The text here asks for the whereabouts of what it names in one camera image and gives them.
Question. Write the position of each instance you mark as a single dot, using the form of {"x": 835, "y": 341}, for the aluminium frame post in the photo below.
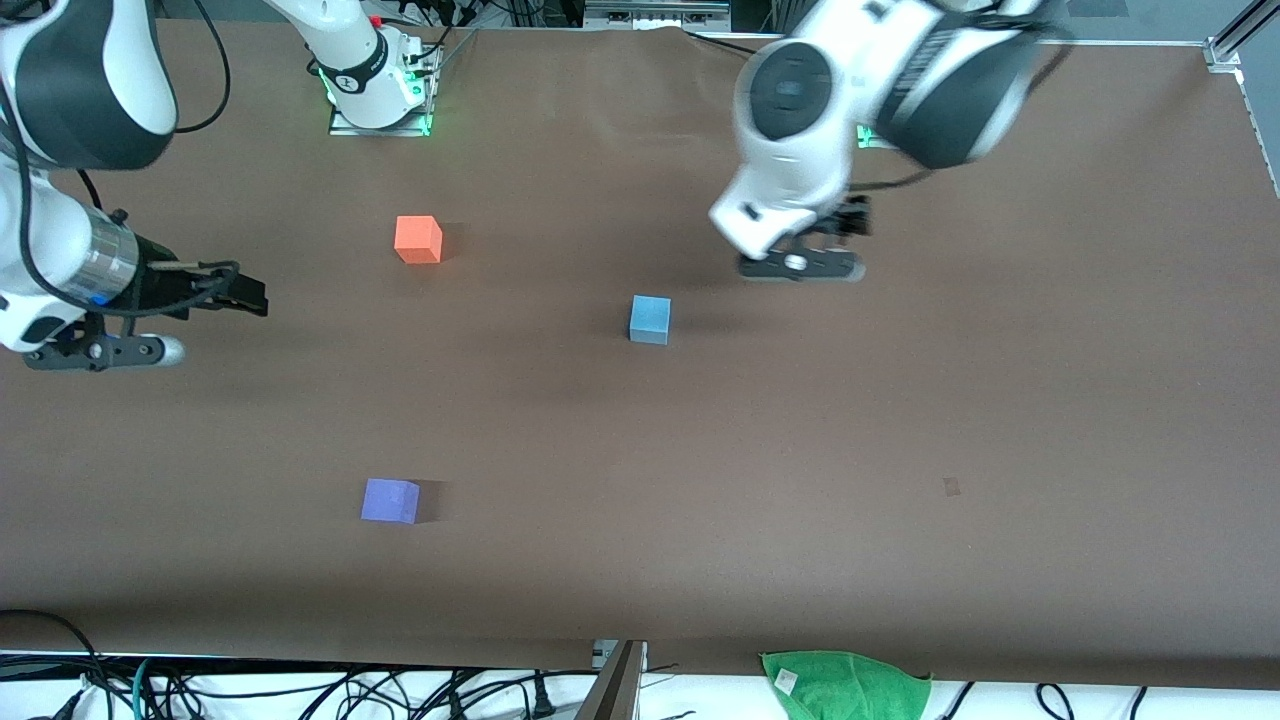
{"x": 615, "y": 690}

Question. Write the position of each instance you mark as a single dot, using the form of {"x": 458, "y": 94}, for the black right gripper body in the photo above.
{"x": 163, "y": 283}

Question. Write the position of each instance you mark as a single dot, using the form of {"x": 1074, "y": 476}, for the brown table cover sheet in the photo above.
{"x": 640, "y": 450}

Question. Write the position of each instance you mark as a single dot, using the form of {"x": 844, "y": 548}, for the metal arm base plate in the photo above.
{"x": 345, "y": 128}
{"x": 872, "y": 140}

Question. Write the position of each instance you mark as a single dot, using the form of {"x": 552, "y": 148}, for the orange foam block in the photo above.
{"x": 417, "y": 240}

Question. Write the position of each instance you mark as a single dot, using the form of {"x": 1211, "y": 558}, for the green cloth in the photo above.
{"x": 845, "y": 685}

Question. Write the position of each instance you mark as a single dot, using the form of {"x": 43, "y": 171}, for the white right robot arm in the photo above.
{"x": 100, "y": 60}

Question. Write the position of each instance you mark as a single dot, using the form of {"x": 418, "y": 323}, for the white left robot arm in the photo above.
{"x": 800, "y": 130}

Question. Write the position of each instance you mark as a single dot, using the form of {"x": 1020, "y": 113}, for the grey equipment box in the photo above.
{"x": 655, "y": 14}

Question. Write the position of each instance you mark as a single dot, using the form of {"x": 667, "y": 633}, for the blue foam block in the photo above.
{"x": 650, "y": 320}

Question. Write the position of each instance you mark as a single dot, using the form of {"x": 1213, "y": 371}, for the aluminium frame profile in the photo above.
{"x": 1235, "y": 40}

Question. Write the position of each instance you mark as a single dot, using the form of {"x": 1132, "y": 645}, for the purple foam block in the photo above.
{"x": 389, "y": 500}

